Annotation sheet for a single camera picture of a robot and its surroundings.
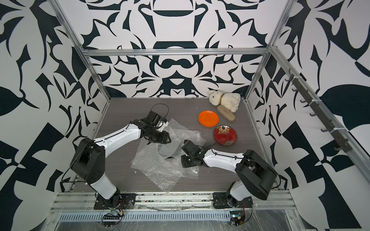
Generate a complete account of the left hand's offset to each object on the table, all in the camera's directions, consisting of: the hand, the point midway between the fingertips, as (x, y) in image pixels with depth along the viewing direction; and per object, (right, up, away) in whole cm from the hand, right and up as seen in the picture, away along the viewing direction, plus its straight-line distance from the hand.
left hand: (167, 138), depth 88 cm
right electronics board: (+36, -36, -17) cm, 54 cm away
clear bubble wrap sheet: (+7, +1, +9) cm, 11 cm away
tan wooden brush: (+41, +15, +20) cm, 48 cm away
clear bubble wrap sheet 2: (-9, -12, -1) cm, 15 cm away
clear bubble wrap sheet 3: (0, -23, -7) cm, 24 cm away
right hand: (+9, -13, -1) cm, 16 cm away
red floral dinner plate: (+39, -1, +14) cm, 41 cm away
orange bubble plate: (+28, +11, +16) cm, 34 cm away
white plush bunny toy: (+44, +24, +20) cm, 54 cm away
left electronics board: (-26, -38, -15) cm, 48 cm away
